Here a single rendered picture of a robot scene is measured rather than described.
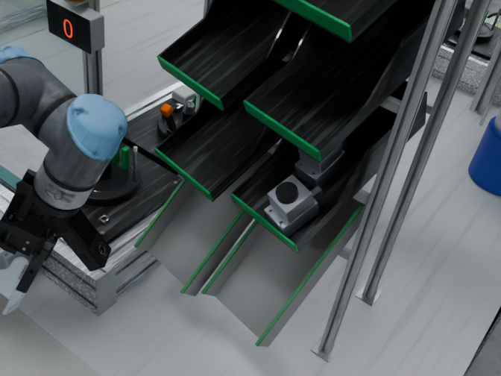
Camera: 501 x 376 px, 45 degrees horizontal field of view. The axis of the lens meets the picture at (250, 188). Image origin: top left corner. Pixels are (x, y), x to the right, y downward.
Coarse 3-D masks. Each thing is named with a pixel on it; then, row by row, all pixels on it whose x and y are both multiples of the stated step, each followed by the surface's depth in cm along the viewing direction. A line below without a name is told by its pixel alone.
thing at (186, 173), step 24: (240, 96) 100; (192, 120) 97; (216, 120) 98; (240, 120) 97; (168, 144) 96; (192, 144) 96; (216, 144) 95; (240, 144) 94; (264, 144) 91; (192, 168) 94; (216, 168) 93; (240, 168) 90; (216, 192) 89
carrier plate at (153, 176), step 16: (144, 160) 130; (144, 176) 126; (160, 176) 126; (176, 176) 127; (144, 192) 122; (160, 192) 123; (96, 208) 117; (112, 208) 118; (128, 208) 118; (144, 208) 119; (96, 224) 114; (112, 224) 114; (128, 224) 115; (112, 240) 112
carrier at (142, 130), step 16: (176, 96) 148; (192, 96) 148; (160, 112) 144; (176, 112) 140; (192, 112) 135; (128, 128) 137; (144, 128) 138; (160, 128) 136; (128, 144) 135; (144, 144) 134; (160, 160) 131
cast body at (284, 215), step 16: (272, 192) 83; (288, 192) 81; (304, 192) 82; (320, 192) 86; (272, 208) 85; (288, 208) 81; (304, 208) 83; (272, 224) 86; (288, 224) 83; (304, 224) 86
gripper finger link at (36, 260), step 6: (42, 252) 86; (36, 258) 86; (42, 258) 86; (30, 264) 86; (36, 264) 86; (30, 270) 86; (36, 270) 86; (24, 276) 87; (30, 276) 86; (24, 282) 87; (30, 282) 86; (18, 288) 87; (24, 288) 87
